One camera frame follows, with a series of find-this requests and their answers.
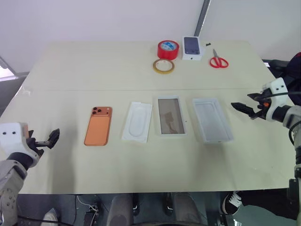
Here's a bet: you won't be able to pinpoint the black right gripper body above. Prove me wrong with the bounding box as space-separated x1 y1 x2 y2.
255 90 271 119

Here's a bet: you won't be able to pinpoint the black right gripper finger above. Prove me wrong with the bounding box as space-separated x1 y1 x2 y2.
247 92 264 101
231 102 259 120

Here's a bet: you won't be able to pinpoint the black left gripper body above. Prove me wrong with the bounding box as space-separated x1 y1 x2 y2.
24 129 51 157

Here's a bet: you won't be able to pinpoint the white phone box lid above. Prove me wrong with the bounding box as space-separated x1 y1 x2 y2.
192 97 235 144

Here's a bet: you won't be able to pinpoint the orange smartphone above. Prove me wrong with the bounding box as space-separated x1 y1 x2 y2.
84 106 113 147

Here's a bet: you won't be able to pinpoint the white box tray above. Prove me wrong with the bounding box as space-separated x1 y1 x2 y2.
157 95 189 137

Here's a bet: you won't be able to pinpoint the white moulded insert tray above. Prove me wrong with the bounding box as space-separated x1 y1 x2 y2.
121 101 153 144

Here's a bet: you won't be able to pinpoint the white boxed phone package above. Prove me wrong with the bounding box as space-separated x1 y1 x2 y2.
182 35 207 62

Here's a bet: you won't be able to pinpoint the person in dark clothes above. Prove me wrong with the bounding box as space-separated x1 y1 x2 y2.
283 52 301 105

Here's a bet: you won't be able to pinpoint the yellow tape roll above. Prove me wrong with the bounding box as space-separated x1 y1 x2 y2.
152 58 175 74

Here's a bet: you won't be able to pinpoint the dark grey rounded shape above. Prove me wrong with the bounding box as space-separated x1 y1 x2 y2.
173 192 204 226
110 194 135 226

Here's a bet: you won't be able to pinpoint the black and white sneaker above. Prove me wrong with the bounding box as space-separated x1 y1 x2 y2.
222 191 244 216

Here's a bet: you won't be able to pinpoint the black trouser leg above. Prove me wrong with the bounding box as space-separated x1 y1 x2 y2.
236 190 297 220

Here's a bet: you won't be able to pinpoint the red tape roll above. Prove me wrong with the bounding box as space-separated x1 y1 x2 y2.
157 40 181 61

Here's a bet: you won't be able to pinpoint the black foot with white mark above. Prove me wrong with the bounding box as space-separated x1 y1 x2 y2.
163 192 175 217
132 193 140 217

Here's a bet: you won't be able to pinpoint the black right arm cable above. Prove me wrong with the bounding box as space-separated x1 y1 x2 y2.
258 90 301 151

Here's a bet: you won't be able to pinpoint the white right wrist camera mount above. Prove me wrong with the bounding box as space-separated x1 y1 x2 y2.
261 79 289 121

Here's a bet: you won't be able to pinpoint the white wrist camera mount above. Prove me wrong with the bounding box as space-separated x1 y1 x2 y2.
0 121 45 166
261 79 289 121

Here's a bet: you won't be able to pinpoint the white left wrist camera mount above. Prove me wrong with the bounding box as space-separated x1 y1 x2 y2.
0 121 45 166

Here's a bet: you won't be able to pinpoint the red handled scissors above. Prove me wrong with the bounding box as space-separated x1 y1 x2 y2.
209 48 230 69

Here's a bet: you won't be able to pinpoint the white floor cable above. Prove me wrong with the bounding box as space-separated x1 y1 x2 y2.
77 194 99 213

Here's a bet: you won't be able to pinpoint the grey window frame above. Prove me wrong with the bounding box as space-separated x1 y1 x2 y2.
0 56 20 82

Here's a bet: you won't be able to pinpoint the grey wall post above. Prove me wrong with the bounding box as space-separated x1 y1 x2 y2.
194 0 212 38

